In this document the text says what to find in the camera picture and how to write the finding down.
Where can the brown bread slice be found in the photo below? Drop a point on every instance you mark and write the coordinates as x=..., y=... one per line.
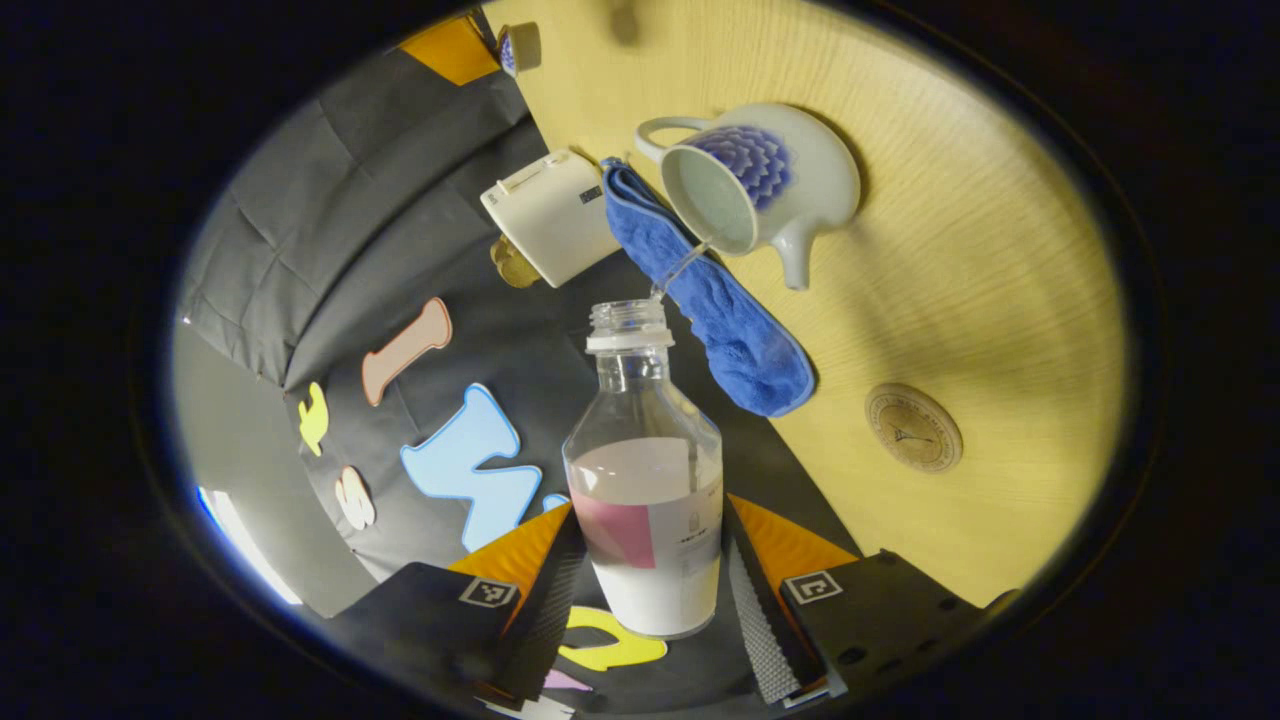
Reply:
x=503, y=258
x=524, y=274

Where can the blue towel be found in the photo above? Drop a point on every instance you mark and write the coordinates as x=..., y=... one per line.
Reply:
x=730, y=320

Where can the white blue-patterned teacup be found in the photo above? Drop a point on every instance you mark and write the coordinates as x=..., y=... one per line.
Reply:
x=810, y=170

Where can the black backdrop cloth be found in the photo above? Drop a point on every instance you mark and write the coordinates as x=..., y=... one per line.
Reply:
x=380, y=250

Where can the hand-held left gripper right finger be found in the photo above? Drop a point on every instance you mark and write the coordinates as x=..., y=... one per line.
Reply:
x=760, y=630

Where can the clear plastic water bottle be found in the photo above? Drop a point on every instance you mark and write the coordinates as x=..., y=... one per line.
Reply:
x=645, y=500

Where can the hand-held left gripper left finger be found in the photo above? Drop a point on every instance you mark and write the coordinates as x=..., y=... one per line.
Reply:
x=545, y=610

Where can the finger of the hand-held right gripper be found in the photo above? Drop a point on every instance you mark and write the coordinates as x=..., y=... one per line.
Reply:
x=455, y=50

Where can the white toaster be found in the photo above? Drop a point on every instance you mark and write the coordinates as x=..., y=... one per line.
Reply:
x=555, y=215

